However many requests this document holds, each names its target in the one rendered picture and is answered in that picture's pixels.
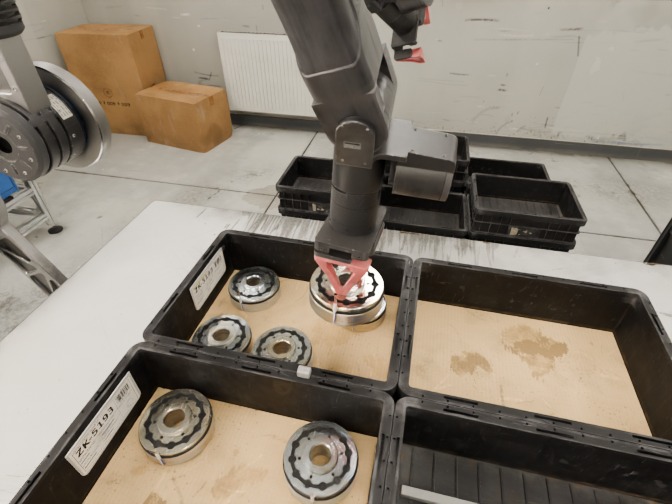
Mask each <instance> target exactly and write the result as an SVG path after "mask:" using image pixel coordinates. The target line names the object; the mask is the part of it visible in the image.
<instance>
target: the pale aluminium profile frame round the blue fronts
mask: <svg viewBox="0 0 672 504"><path fill-rule="evenodd" d="M22 182H23V183H19V182H15V183H16V185H17V187H18V188H19V190H18V191H16V192H18V193H16V194H14V195H13V196H8V197H6V198H5V199H3V201H4V203H5V205H6V208H7V211H8V213H12V214H19V215H26V216H33V217H32V218H31V219H30V220H28V221H27V222H25V223H24V224H22V225H21V226H19V227H18V228H17V230H18V231H19V232H20V233H21V234H22V235H23V236H25V235H27V234H28V233H30V232H31V231H32V230H34V229H35V228H36V227H38V226H39V225H41V224H42V223H43V222H46V224H47V226H53V227H51V228H50V229H48V233H49V234H57V233H59V232H61V231H62V230H63V227H62V226H60V225H57V226H54V225H55V224H57V223H58V222H57V220H56V219H55V217H54V215H53V213H52V211H51V209H50V208H49V206H48V204H47V202H46V200H45V198H44V196H43V195H42V193H41V191H40V189H39V187H38V185H37V183H36V182H35V180H32V181H23V180H22ZM29 198H31V199H33V201H34V203H35V205H36V207H28V206H21V205H19V204H21V203H22V202H24V201H25V200H27V199H29Z"/></svg>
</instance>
